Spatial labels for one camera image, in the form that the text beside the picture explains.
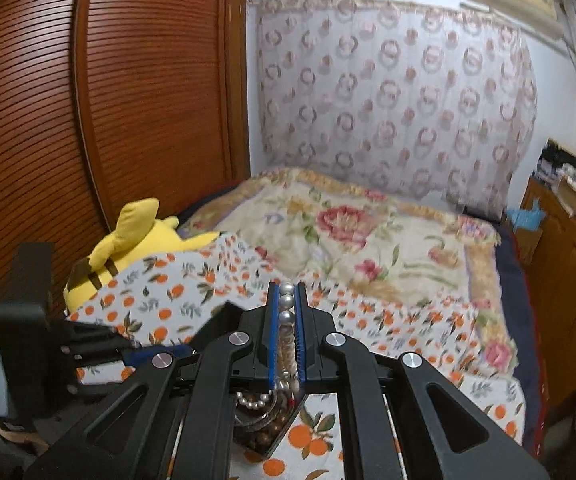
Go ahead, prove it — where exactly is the black box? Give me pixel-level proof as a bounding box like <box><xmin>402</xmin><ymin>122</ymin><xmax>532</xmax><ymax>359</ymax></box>
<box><xmin>230</xmin><ymin>385</ymin><xmax>309</xmax><ymax>462</ymax></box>

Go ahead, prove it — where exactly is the wooden louvered wardrobe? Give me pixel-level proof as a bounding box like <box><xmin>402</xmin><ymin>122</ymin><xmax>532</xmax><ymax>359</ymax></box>
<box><xmin>0</xmin><ymin>0</ymin><xmax>252</xmax><ymax>347</ymax></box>

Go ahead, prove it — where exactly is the blue plastic bag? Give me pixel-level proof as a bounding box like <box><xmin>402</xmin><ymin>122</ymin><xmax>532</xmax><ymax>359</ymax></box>
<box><xmin>505</xmin><ymin>199</ymin><xmax>547</xmax><ymax>232</ymax></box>

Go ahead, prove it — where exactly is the yellow plush toy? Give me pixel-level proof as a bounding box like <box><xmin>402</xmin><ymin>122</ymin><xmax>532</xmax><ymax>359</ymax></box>
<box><xmin>62</xmin><ymin>197</ymin><xmax>219</xmax><ymax>314</ymax></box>

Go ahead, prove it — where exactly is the ring pattern sheer curtain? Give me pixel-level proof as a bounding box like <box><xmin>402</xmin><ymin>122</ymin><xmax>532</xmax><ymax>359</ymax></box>
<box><xmin>248</xmin><ymin>0</ymin><xmax>540</xmax><ymax>222</ymax></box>

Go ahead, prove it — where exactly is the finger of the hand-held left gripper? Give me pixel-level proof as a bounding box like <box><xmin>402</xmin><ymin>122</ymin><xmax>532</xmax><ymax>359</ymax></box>
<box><xmin>61</xmin><ymin>321</ymin><xmax>142</xmax><ymax>349</ymax></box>
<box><xmin>74</xmin><ymin>345</ymin><xmax>199</xmax><ymax>368</ymax></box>

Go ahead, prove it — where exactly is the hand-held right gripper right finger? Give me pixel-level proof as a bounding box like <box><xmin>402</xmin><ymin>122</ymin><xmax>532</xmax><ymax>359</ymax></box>
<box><xmin>293</xmin><ymin>282</ymin><xmax>552</xmax><ymax>480</ymax></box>

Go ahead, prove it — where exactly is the brown wooden bead bracelet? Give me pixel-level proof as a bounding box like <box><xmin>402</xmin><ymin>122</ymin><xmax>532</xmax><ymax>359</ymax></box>
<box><xmin>244</xmin><ymin>404</ymin><xmax>295</xmax><ymax>454</ymax></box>

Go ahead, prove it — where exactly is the pearl necklace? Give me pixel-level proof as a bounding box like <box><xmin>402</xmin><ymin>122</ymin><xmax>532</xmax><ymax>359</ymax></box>
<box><xmin>235</xmin><ymin>282</ymin><xmax>301</xmax><ymax>412</ymax></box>

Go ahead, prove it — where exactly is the navy blue bed sheet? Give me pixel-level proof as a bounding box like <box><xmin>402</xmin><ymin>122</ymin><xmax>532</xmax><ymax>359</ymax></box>
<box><xmin>488</xmin><ymin>220</ymin><xmax>545</xmax><ymax>461</ymax></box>

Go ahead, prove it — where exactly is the floral blanket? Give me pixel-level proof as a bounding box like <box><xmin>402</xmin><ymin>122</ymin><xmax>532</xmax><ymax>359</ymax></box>
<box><xmin>183</xmin><ymin>167</ymin><xmax>520</xmax><ymax>377</ymax></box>

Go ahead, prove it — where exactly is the orange print bedsheet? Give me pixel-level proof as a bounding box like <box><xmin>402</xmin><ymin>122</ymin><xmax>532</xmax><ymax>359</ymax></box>
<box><xmin>65</xmin><ymin>232</ymin><xmax>527</xmax><ymax>480</ymax></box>

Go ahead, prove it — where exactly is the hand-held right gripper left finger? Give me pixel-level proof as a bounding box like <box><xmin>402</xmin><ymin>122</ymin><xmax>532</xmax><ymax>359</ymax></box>
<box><xmin>20</xmin><ymin>282</ymin><xmax>281</xmax><ymax>480</ymax></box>

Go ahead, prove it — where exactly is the wooden sideboard cabinet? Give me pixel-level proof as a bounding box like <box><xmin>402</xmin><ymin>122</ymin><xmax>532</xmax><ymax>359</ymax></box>
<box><xmin>518</xmin><ymin>175</ymin><xmax>576</xmax><ymax>412</ymax></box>

